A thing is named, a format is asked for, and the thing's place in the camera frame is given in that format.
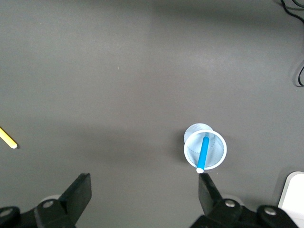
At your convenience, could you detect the blue mesh cup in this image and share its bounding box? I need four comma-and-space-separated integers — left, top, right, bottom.
183, 123, 228, 171

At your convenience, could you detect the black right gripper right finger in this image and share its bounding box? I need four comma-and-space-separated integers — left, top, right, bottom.
190, 173, 296, 228

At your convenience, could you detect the loose thin black cable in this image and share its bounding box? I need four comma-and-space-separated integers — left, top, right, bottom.
280, 0, 304, 87

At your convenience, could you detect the white lamp stand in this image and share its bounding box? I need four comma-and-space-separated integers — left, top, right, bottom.
277, 171, 304, 220

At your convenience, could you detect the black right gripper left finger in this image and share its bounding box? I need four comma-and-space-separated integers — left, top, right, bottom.
0, 172, 93, 228

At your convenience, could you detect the yellow marker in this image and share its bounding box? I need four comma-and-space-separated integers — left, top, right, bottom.
0, 127, 19, 150

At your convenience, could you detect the blue marker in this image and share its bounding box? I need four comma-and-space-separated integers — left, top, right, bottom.
196, 136, 210, 173

